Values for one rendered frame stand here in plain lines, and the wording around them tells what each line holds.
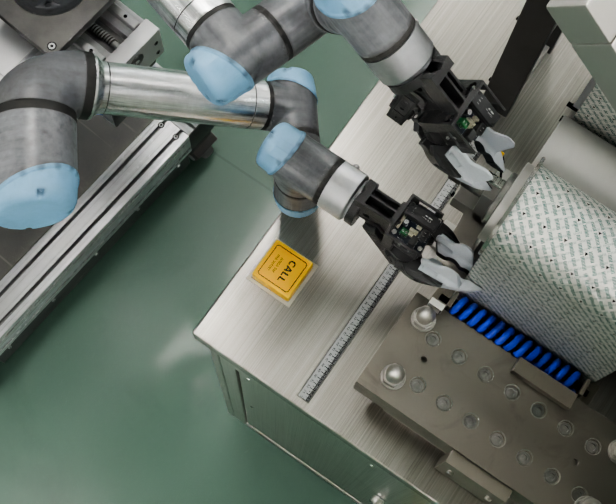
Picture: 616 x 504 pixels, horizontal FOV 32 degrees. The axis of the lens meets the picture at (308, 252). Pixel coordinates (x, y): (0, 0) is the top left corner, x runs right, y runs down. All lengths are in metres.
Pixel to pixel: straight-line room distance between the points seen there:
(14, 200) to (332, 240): 0.53
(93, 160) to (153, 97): 0.98
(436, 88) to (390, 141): 0.54
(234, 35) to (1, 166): 0.38
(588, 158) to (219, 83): 0.50
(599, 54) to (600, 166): 0.82
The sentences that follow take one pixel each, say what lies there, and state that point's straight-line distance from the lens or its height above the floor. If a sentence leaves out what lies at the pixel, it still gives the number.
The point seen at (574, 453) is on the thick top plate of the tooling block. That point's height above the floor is 1.03.
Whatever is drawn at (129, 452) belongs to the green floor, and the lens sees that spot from 2.56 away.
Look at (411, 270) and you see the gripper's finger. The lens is 1.49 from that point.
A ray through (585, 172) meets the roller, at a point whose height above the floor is 1.23.
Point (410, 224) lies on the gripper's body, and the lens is 1.46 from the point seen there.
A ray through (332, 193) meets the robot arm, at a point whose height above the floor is 1.14.
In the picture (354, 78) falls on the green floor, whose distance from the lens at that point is 2.80.
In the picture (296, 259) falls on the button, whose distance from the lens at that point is 1.66.
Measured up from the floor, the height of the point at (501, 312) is 1.05.
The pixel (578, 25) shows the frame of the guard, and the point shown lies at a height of 2.00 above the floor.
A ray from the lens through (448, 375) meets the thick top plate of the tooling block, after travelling 1.54.
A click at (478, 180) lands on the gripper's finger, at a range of 1.35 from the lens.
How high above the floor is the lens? 2.53
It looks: 74 degrees down
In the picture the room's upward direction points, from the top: 7 degrees clockwise
